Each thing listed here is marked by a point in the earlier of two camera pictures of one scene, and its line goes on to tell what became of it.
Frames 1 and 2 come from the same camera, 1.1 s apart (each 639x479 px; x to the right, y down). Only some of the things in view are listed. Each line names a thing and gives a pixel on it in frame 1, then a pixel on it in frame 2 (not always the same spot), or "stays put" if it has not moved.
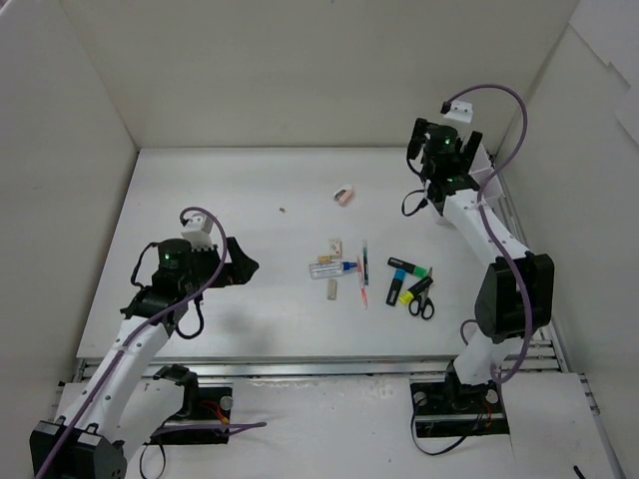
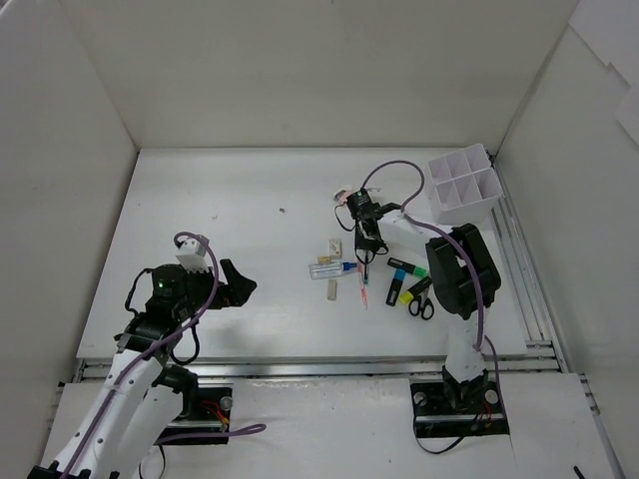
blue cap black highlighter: [398, 278] stays put
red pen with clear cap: [362, 286] stays put
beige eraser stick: [331, 289] stays put
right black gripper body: [472, 145] to [364, 230]
